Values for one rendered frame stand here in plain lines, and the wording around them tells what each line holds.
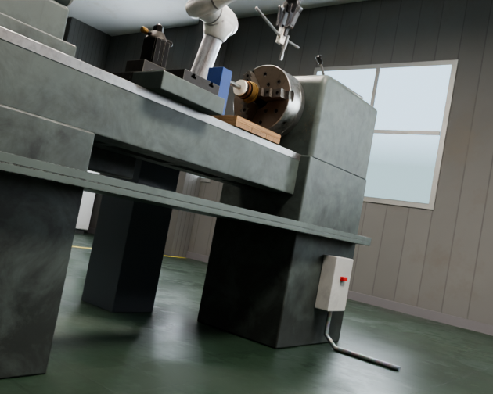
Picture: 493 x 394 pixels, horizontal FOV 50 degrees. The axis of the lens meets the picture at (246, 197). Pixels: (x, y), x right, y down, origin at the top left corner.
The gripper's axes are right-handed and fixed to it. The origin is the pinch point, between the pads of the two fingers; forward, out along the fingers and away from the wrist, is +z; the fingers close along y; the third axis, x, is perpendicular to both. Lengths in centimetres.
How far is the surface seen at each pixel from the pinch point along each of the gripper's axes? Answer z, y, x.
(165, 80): 44, 31, -76
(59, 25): 40, 16, -106
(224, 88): 33.9, 6.7, -29.5
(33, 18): 41, 17, -113
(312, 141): 41.0, 22.1, 16.4
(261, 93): 28.8, 6.8, -8.2
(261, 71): 17.4, -4.0, -1.3
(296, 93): 23.4, 14.3, 5.4
